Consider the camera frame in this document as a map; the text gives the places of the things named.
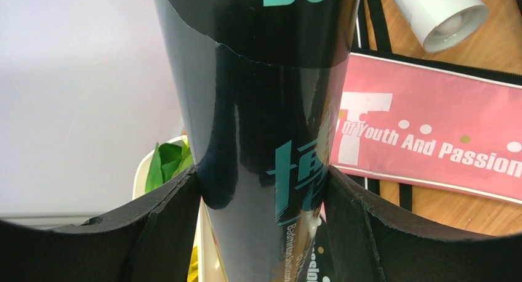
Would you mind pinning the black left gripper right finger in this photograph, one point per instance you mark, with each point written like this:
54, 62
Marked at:
373, 239

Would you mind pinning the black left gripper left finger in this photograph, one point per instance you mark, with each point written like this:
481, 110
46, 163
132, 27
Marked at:
148, 239

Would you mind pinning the black shuttlecock tube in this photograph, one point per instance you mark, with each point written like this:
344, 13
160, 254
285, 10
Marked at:
259, 84

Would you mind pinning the white shuttlecock tube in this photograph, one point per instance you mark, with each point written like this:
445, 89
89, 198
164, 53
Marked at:
441, 24

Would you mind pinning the yellow napa cabbage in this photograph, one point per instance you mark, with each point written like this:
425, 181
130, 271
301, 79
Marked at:
192, 275

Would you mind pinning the green leafy vegetable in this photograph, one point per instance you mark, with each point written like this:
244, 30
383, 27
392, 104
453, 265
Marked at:
167, 161

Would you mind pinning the pink racket cover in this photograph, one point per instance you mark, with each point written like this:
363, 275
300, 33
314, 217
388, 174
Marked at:
431, 124

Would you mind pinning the black racket cover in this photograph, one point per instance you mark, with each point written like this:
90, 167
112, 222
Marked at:
383, 48

